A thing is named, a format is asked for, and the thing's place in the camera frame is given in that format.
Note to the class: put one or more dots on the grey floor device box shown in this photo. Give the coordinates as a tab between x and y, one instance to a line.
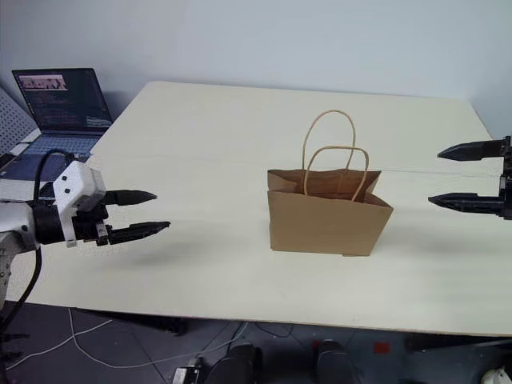
188	373

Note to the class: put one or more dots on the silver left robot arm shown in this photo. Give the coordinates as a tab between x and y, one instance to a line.
12	218

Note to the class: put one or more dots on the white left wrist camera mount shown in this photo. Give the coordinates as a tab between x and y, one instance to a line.
80	182

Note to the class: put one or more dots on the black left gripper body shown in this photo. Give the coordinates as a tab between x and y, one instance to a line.
90	229

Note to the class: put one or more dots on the white rounded floor object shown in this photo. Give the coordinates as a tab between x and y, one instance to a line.
498	377

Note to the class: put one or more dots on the dark rounded shape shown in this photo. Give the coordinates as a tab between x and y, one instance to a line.
236	365
333	360

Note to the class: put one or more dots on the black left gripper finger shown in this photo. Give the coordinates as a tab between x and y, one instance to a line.
132	197
140	231

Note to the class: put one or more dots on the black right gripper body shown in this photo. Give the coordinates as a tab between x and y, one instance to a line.
507	180

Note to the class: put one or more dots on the open dark laptop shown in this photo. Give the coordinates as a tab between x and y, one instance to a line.
60	96

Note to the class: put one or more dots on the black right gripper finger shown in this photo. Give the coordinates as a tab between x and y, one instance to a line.
466	202
468	151

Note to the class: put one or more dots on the white perforated pegboard panel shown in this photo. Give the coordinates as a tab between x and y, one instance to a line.
12	124

